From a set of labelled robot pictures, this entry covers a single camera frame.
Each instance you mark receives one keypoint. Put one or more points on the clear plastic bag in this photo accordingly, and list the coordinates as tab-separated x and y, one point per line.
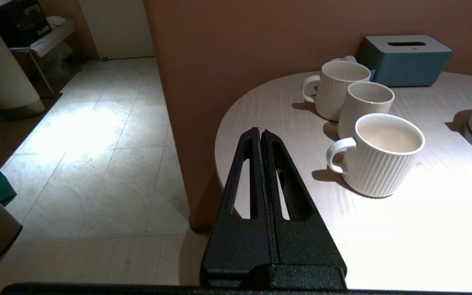
55	61

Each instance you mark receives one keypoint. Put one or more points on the small side table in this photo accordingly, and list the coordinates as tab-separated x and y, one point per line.
55	35

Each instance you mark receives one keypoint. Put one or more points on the white ribbed basin pedestal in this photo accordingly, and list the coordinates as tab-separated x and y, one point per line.
2	69

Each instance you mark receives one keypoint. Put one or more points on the small smooth white cup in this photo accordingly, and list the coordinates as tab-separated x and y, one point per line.
355	110

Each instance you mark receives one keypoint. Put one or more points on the grey-blue tissue box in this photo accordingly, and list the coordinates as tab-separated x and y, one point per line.
404	65

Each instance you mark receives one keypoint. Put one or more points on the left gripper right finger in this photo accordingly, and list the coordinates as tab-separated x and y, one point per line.
305	246

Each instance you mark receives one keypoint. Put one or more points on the black box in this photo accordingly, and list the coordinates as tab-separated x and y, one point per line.
19	22

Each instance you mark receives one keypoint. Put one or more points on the white ribbed mug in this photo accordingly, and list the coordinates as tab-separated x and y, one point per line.
334	98
379	172

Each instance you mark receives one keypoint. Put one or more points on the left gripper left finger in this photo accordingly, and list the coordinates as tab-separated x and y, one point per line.
236	246

